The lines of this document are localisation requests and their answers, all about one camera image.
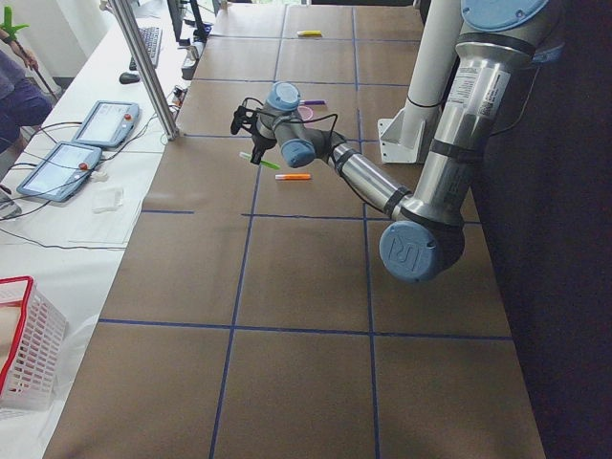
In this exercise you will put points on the white red plastic basket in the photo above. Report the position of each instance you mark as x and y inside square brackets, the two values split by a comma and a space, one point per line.
[32, 331]

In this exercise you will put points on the far teach pendant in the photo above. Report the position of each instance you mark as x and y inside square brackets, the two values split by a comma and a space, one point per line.
[108, 124]

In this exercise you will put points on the purple highlighter pen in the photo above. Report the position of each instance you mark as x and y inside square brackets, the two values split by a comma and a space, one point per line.
[312, 102]

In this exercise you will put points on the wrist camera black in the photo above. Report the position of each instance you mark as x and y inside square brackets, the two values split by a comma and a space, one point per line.
[244, 118]

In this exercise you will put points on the near teach pendant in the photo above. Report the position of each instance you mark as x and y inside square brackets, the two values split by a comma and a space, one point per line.
[61, 173]

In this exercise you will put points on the black keyboard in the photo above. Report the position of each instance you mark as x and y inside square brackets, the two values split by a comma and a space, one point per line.
[152, 40]

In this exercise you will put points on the green highlighter pen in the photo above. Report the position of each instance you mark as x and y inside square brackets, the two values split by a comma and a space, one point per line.
[247, 156]

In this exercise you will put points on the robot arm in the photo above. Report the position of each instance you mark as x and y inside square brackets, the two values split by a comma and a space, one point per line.
[468, 54]

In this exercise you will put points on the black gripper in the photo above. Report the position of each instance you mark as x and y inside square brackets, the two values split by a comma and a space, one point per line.
[261, 142]

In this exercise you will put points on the white tissue pad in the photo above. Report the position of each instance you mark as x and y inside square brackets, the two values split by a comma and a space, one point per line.
[108, 199]

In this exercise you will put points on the person in purple shirt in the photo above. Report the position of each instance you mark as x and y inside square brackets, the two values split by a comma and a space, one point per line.
[22, 104]

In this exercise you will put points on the orange highlighter pen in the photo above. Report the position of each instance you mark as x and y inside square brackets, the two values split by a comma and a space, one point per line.
[293, 177]

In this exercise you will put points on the aluminium profile post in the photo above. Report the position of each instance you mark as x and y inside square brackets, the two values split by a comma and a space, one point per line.
[125, 17]

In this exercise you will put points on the teach pendant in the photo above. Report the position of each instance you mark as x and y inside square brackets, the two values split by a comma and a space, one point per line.
[108, 124]
[61, 173]

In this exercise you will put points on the white pillar with base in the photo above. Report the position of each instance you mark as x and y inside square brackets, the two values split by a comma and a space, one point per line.
[405, 139]

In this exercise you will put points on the yellow highlighter pen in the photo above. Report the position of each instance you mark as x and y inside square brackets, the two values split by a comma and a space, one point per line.
[309, 33]

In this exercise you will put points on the pink mesh pen holder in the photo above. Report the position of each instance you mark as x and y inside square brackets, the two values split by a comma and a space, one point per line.
[305, 112]

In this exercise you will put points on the black computer mouse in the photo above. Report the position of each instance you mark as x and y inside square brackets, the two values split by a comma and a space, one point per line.
[129, 78]

